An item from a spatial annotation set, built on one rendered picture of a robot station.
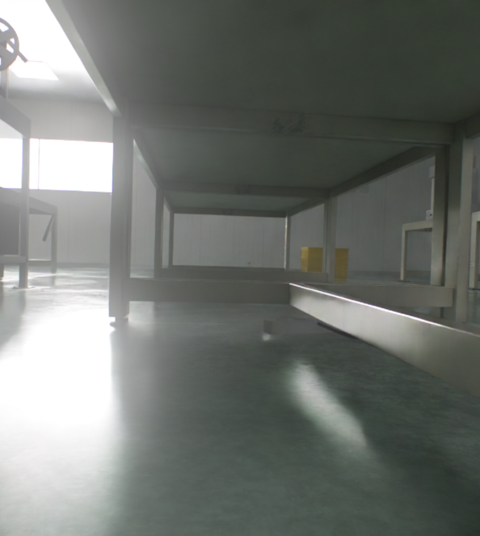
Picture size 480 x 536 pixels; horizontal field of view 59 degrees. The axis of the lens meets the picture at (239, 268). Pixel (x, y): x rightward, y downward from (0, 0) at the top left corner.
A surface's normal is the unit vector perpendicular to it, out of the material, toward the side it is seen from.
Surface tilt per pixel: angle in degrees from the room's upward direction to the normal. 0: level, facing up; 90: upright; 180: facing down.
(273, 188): 90
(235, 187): 90
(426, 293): 90
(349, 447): 0
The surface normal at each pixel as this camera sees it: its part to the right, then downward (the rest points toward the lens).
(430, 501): 0.03, -1.00
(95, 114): 0.10, 0.02
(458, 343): -0.99, -0.03
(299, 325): 0.34, 0.03
